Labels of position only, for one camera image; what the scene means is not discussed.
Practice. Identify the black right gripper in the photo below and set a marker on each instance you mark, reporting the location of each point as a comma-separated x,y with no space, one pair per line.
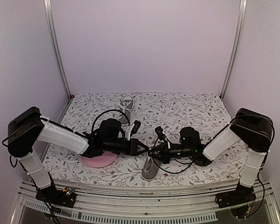
164,156

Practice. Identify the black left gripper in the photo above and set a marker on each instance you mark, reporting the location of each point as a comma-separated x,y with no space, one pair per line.
133,149

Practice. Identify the grey sneaker with red sole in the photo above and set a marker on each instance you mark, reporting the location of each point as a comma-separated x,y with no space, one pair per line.
126,106

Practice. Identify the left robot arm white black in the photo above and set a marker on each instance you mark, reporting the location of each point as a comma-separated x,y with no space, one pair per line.
32,129

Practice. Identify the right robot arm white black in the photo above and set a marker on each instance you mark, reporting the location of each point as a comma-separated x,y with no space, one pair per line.
252,130

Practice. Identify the pink plastic plate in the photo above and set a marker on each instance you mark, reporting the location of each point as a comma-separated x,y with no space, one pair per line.
100,161

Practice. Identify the floral patterned table mat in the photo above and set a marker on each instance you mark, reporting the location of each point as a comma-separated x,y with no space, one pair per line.
205,113

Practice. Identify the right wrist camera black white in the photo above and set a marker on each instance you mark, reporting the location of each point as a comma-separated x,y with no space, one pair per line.
162,137

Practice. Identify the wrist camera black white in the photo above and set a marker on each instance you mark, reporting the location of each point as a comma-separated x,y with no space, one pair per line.
133,129
162,137

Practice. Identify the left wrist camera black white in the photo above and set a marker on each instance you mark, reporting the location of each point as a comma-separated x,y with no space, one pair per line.
133,129

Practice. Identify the aluminium front rail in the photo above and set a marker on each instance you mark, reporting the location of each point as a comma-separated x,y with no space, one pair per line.
98,204

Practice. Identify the left aluminium frame post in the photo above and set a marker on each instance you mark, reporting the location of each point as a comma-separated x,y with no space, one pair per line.
55,46

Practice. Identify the aluminium frame post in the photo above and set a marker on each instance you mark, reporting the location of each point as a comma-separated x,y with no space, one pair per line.
234,51
55,46

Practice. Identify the right aluminium frame post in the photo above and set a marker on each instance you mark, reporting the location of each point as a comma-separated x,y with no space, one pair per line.
234,51

